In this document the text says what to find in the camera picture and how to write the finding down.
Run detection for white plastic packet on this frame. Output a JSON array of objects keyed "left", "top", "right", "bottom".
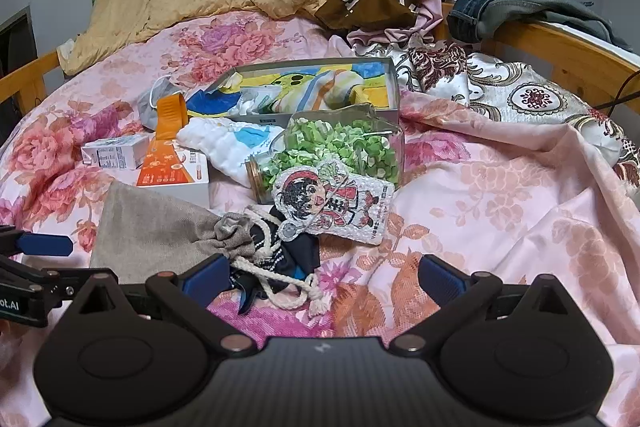
[{"left": 237, "top": 87, "right": 281, "bottom": 115}]

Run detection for pink floral bedsheet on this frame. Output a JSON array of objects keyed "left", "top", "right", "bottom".
[{"left": 0, "top": 12, "right": 640, "bottom": 427}]

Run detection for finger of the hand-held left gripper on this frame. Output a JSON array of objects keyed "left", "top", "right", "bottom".
[
  {"left": 0, "top": 226, "right": 75, "bottom": 258},
  {"left": 0, "top": 256, "right": 93, "bottom": 295}
]

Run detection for grey face mask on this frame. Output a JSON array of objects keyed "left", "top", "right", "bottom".
[{"left": 136, "top": 74, "right": 188, "bottom": 130}]

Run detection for orange looped strap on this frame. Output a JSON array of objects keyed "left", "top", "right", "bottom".
[{"left": 156, "top": 92, "right": 190, "bottom": 142}]

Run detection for glass jar of green stars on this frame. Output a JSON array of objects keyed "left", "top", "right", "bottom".
[{"left": 245, "top": 104, "right": 403, "bottom": 205}]

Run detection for white orange box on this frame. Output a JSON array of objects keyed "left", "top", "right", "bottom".
[{"left": 135, "top": 139, "right": 211, "bottom": 208}]

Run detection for white maroon ornate cloth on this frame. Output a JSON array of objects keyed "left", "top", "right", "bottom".
[{"left": 390, "top": 42, "right": 640, "bottom": 188}]

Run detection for blue jeans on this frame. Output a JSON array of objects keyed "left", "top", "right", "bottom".
[{"left": 446, "top": 0, "right": 621, "bottom": 50}]

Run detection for dark framed panel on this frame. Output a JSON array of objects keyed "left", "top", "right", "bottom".
[{"left": 0, "top": 6, "right": 38, "bottom": 72}]

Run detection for black cable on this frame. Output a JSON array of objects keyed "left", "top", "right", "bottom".
[{"left": 592, "top": 74, "right": 640, "bottom": 112}]

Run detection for grey drawstring bag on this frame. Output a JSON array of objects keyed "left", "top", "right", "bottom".
[{"left": 90, "top": 182, "right": 331, "bottom": 315}]

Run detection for cartoon figure pouch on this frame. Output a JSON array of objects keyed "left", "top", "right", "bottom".
[{"left": 272, "top": 159, "right": 396, "bottom": 243}]

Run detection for small white carton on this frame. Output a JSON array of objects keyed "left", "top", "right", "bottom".
[{"left": 81, "top": 134, "right": 153, "bottom": 171}]

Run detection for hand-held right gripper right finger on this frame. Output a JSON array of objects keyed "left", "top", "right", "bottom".
[{"left": 390, "top": 255, "right": 588, "bottom": 355}]

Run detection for wooden bed frame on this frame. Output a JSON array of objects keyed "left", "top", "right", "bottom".
[{"left": 0, "top": 2, "right": 640, "bottom": 112}]

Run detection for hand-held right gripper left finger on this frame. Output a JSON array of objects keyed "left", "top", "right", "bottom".
[{"left": 60, "top": 254, "right": 257, "bottom": 354}]

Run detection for blue yellow cloth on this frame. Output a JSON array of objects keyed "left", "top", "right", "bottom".
[{"left": 187, "top": 88, "right": 241, "bottom": 118}]

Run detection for black blue cloth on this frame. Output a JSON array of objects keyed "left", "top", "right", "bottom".
[{"left": 235, "top": 204, "right": 321, "bottom": 315}]

